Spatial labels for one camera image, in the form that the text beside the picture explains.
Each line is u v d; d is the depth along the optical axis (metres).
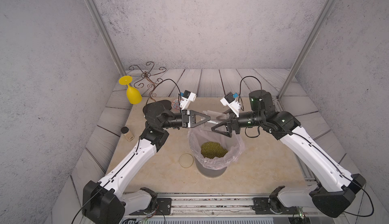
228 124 0.53
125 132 0.91
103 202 0.38
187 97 0.58
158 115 0.50
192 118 0.55
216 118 0.65
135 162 0.46
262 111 0.49
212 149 0.87
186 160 0.86
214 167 0.65
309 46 0.91
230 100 0.54
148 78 0.89
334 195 0.39
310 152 0.41
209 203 0.74
